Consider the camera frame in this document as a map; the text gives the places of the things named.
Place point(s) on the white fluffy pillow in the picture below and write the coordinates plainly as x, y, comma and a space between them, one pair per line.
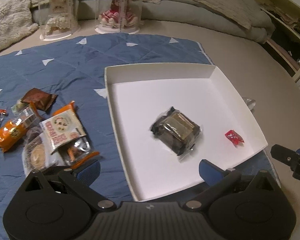
15, 22

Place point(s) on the blue quilted triangle mat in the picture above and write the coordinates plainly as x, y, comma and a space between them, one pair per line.
73, 69

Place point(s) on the white cardboard tray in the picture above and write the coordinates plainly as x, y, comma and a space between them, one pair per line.
139, 93

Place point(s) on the white cookie snack packet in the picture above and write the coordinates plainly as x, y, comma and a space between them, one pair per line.
62, 127

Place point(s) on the dark foil cake packet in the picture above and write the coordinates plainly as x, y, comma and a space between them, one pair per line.
176, 131

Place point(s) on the wooden right shelf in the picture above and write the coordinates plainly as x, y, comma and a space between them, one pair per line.
284, 44

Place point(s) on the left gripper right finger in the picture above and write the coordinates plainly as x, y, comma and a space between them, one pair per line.
219, 181

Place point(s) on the orange barcode snack packet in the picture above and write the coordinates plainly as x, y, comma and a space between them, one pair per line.
77, 152

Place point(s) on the brown foil snack packet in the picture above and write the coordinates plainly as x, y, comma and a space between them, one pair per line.
42, 100

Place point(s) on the clear round pastry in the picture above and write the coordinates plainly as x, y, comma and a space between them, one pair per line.
37, 155

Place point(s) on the small red candy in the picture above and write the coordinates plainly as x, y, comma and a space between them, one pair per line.
234, 137

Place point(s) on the red doll display case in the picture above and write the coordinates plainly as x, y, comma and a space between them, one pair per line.
118, 16

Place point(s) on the green white candy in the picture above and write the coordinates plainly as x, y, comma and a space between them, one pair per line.
22, 109

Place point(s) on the white doll display case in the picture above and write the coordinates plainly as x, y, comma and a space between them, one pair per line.
57, 19

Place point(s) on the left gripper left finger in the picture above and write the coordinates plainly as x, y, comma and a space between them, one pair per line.
78, 181

